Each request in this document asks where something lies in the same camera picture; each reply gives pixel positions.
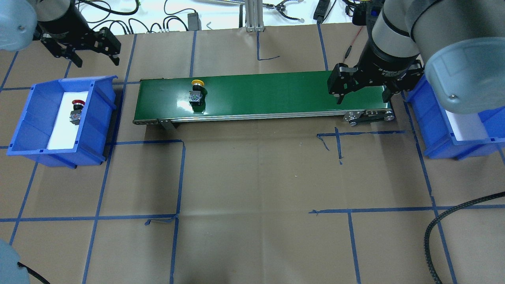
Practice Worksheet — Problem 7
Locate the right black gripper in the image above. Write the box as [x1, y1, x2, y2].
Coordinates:
[327, 43, 424, 105]

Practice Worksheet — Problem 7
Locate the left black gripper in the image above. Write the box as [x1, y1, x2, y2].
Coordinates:
[41, 27, 121, 68]

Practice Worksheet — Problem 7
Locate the yellow mushroom push button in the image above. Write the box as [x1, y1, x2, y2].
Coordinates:
[189, 79, 207, 107]

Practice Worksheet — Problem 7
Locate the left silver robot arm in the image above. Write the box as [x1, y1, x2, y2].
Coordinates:
[0, 0, 121, 67]

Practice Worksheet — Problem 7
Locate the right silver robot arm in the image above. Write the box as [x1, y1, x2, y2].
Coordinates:
[327, 0, 505, 114]

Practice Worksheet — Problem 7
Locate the red mushroom push button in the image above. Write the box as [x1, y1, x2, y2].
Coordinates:
[69, 99, 86, 125]

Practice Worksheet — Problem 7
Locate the green conveyor belt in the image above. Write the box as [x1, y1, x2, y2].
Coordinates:
[132, 71, 395, 129]

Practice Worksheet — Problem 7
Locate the white foam pad left bin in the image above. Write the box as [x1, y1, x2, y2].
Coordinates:
[46, 91, 88, 150]

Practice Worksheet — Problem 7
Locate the right blue plastic bin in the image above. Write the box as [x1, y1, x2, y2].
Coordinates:
[406, 76, 505, 160]

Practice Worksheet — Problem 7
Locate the blue plastic bin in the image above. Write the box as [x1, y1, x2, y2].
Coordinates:
[7, 75, 116, 168]
[406, 76, 505, 160]

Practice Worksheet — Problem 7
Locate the left blue plastic bin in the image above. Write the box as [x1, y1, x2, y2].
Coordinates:
[7, 75, 116, 168]

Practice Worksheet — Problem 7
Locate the black power adapter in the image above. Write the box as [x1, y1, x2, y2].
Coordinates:
[187, 11, 202, 31]

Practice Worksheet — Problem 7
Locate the aluminium frame post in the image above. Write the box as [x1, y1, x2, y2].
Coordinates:
[245, 0, 265, 32]

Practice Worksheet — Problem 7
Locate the black braided cable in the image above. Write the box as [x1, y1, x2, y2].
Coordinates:
[425, 192, 505, 284]

